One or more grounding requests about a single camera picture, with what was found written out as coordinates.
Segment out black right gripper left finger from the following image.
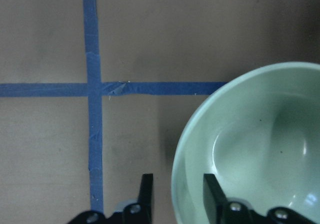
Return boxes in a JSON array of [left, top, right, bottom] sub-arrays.
[[137, 174, 153, 224]]

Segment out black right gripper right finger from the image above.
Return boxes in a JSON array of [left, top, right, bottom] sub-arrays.
[[203, 174, 227, 224]]

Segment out green bowl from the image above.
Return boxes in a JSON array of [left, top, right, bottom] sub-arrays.
[[171, 62, 320, 224]]

